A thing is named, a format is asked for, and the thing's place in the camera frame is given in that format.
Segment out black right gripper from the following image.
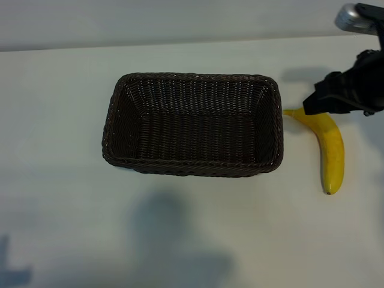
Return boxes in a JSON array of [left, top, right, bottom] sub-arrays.
[[302, 49, 384, 117]]

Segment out yellow banana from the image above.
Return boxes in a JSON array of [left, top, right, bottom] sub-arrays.
[[283, 106, 345, 196]]

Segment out dark brown woven basket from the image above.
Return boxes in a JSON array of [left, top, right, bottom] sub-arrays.
[[101, 71, 285, 178]]

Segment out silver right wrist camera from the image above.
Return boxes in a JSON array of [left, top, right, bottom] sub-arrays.
[[334, 2, 384, 37]]

